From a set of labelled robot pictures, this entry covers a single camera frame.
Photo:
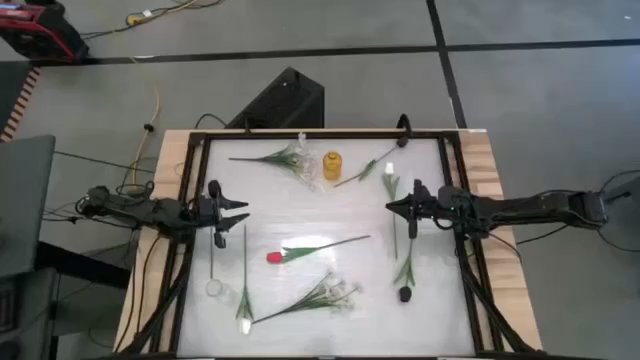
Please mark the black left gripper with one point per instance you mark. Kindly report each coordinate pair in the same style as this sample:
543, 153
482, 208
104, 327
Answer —
207, 215

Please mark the black metal table frame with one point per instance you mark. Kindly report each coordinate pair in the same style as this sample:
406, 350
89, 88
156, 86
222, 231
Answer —
325, 135

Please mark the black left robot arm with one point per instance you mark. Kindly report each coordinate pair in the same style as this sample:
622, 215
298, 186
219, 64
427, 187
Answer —
150, 212

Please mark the yellow glass vase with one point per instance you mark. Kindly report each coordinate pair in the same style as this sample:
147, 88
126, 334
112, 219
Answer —
332, 167

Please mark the white artificial lily bunch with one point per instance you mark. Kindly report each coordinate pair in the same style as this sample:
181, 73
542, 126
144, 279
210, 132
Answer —
292, 161
325, 295

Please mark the dark striped-edge floor mat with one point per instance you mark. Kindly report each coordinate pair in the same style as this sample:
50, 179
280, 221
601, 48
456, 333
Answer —
22, 102

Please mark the grey cabinet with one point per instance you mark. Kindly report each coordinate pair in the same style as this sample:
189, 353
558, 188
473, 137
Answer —
25, 200

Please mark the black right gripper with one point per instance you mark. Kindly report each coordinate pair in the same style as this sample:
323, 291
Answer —
440, 207

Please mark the clear glass vase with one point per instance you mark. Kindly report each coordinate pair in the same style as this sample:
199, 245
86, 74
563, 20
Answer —
225, 295

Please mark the red and black toolbox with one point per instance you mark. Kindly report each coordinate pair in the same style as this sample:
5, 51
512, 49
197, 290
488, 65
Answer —
35, 30

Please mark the black computer case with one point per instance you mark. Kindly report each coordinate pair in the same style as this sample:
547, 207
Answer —
285, 102

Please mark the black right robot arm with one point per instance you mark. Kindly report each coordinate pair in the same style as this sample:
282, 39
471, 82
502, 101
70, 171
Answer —
525, 207

